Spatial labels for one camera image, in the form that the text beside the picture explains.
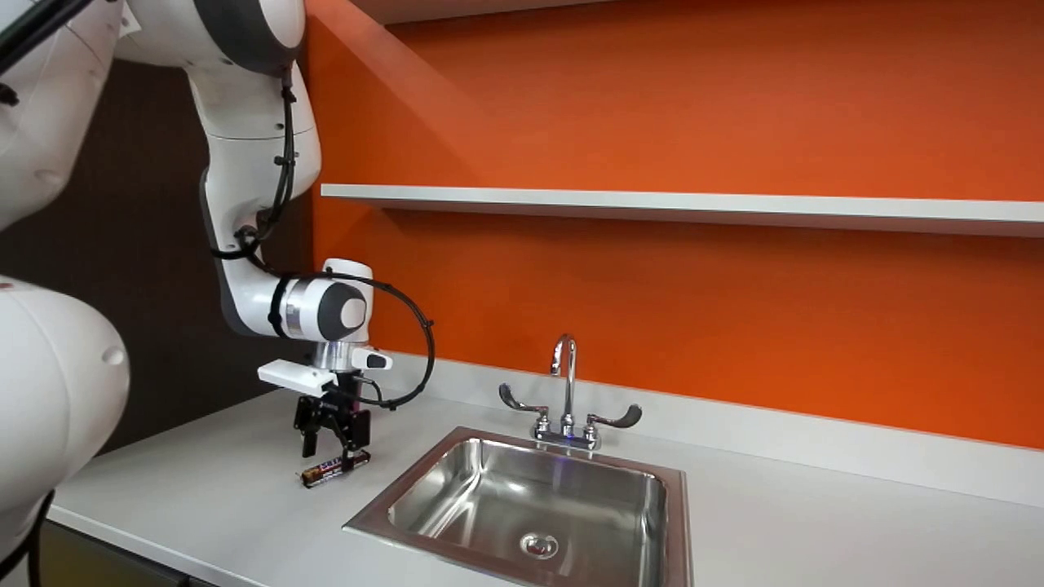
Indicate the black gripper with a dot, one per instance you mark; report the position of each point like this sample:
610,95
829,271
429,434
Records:
335,412

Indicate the dark wood cabinet panel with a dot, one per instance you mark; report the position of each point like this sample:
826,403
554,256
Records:
140,218

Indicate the white wall shelf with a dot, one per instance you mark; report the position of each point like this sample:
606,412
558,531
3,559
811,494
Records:
695,208

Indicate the stainless steel sink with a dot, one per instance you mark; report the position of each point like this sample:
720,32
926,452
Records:
524,509

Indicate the metal sink drain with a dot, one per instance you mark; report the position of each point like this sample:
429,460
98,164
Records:
541,546

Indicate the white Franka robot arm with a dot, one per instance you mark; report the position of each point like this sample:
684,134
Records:
65,359

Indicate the brown Snickers packet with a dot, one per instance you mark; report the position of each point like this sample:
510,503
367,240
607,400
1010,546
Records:
328,471

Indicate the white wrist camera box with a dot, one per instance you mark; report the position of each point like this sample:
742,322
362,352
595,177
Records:
294,377

